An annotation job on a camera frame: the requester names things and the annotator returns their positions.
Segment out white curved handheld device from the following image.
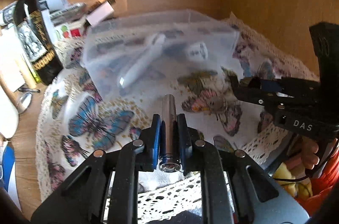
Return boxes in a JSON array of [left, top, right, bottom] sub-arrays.
[[117, 33, 166, 89]]

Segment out clear plastic storage bin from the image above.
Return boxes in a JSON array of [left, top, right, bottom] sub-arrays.
[[82, 10, 240, 99]]

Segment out person's hand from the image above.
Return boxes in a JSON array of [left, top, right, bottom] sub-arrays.
[[285, 136, 320, 170]]

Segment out small white cardboard box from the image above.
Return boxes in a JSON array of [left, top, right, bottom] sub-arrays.
[[86, 1, 114, 27]]

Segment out white cylinder roll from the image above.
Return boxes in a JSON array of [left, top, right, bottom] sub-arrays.
[[0, 88, 19, 139]]

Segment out dark wine bottle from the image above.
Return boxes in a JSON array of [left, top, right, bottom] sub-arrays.
[[13, 0, 63, 85]]

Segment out stack of books and papers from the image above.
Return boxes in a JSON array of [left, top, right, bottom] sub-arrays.
[[0, 0, 90, 39]]

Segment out white travel plug adapter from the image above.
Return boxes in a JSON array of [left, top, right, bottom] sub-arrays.
[[185, 42, 208, 63]]

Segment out silver metal cylinder tube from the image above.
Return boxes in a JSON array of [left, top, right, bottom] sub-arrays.
[[158, 94, 181, 173]]

